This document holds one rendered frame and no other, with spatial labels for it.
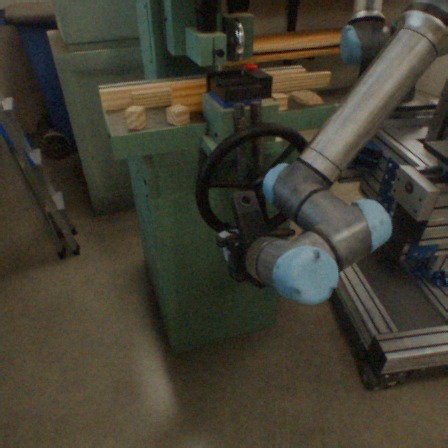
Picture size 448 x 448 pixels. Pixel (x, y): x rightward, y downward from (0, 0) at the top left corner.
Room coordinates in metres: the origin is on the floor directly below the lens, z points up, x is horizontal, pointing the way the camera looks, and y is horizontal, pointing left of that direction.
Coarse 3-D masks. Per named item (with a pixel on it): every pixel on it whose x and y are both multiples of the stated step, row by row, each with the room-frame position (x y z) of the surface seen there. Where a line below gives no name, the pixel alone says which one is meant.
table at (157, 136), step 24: (288, 96) 1.05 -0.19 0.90; (120, 120) 0.87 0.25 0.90; (192, 120) 0.87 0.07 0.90; (288, 120) 0.93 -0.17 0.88; (312, 120) 0.96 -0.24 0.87; (120, 144) 0.78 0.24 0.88; (144, 144) 0.80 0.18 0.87; (168, 144) 0.82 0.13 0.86; (192, 144) 0.84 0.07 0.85; (216, 144) 0.79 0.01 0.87; (264, 144) 0.80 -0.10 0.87
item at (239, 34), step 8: (232, 24) 1.17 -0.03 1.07; (240, 24) 1.16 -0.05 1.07; (232, 32) 1.18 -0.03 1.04; (240, 32) 1.14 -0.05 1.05; (232, 40) 1.17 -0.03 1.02; (240, 40) 1.14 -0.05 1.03; (232, 48) 1.17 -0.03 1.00; (240, 48) 1.14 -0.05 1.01; (232, 56) 1.17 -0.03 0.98; (240, 56) 1.15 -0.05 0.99
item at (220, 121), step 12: (204, 96) 0.87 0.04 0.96; (204, 108) 0.87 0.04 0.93; (216, 108) 0.79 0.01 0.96; (264, 108) 0.80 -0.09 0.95; (276, 108) 0.81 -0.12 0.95; (216, 120) 0.79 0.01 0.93; (228, 120) 0.77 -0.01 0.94; (264, 120) 0.80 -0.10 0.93; (276, 120) 0.81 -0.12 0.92; (216, 132) 0.79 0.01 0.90; (228, 132) 0.77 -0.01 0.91; (252, 144) 0.79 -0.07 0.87
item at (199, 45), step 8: (192, 32) 1.03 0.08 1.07; (200, 32) 1.02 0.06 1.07; (208, 32) 1.02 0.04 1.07; (216, 32) 1.02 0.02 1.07; (192, 40) 1.03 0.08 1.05; (200, 40) 0.97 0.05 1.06; (208, 40) 0.98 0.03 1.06; (216, 40) 0.98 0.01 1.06; (224, 40) 0.99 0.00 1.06; (192, 48) 1.03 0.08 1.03; (200, 48) 0.97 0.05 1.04; (208, 48) 0.98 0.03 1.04; (216, 48) 0.98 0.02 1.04; (224, 48) 0.99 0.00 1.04; (192, 56) 1.04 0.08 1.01; (200, 56) 0.97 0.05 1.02; (208, 56) 0.98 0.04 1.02; (216, 56) 0.98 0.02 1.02; (224, 56) 0.99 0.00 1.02; (200, 64) 0.97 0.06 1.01; (208, 64) 0.98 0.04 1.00; (216, 64) 0.98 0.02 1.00; (224, 64) 0.99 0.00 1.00
